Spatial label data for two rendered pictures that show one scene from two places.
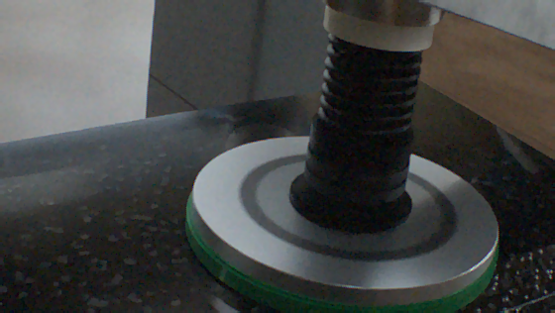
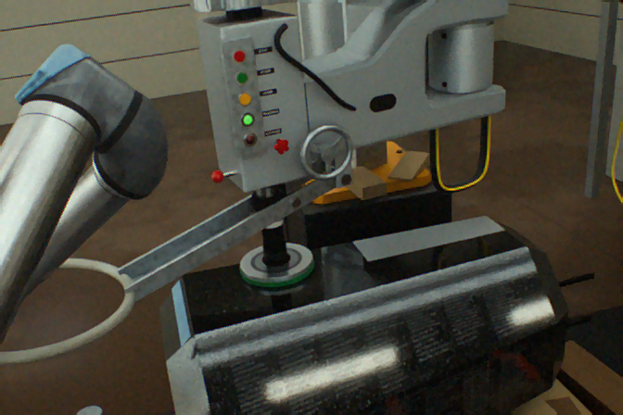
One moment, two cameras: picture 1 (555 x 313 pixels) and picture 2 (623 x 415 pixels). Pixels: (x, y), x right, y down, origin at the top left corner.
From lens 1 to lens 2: 2.20 m
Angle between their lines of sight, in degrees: 126
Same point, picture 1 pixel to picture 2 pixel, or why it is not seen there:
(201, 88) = not seen: outside the picture
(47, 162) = (347, 283)
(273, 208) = (295, 257)
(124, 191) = (326, 276)
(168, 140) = (309, 295)
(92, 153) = (333, 288)
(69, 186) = (340, 277)
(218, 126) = (291, 301)
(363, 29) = not seen: hidden behind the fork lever
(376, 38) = not seen: hidden behind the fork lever
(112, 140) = (326, 294)
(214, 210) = (308, 256)
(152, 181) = (318, 280)
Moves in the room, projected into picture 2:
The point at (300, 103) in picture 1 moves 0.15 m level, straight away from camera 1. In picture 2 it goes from (257, 314) to (231, 348)
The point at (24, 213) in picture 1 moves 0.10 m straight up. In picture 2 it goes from (353, 269) to (350, 238)
